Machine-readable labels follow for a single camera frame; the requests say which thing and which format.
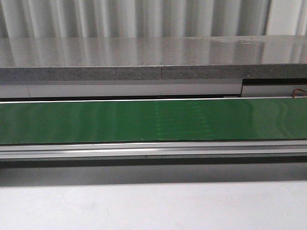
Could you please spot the green conveyor belt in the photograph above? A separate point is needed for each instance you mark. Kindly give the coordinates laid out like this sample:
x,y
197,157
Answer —
x,y
152,120

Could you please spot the white pleated curtain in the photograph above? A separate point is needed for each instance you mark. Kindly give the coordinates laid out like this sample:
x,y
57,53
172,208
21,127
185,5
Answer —
x,y
151,18

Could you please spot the aluminium conveyor front rail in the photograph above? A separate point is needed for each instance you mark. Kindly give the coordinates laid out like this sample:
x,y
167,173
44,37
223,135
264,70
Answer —
x,y
154,149

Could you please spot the white conveyor back rail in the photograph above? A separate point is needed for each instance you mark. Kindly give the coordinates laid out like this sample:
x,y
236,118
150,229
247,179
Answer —
x,y
152,88

